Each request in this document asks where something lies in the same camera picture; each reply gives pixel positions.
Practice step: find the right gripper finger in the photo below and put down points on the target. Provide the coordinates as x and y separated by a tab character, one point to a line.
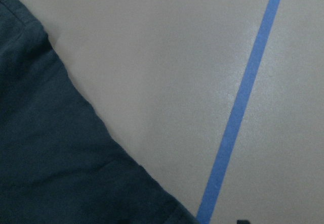
242	222

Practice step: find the black t-shirt with logo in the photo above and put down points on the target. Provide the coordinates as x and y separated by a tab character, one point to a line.
59	163

